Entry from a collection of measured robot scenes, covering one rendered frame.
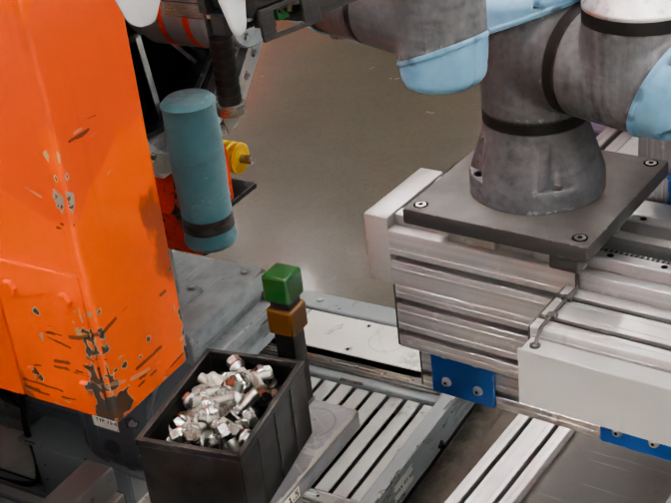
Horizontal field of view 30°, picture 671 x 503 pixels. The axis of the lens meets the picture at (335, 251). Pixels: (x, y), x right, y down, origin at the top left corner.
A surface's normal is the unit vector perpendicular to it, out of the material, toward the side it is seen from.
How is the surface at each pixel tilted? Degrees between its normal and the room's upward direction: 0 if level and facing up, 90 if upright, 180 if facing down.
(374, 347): 0
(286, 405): 90
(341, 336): 0
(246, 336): 90
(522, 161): 72
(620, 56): 90
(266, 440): 90
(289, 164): 0
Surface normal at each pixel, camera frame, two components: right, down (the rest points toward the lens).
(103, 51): 0.87, 0.16
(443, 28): 0.00, 0.49
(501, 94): -0.67, 0.43
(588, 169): 0.64, 0.00
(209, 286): -0.10, -0.87
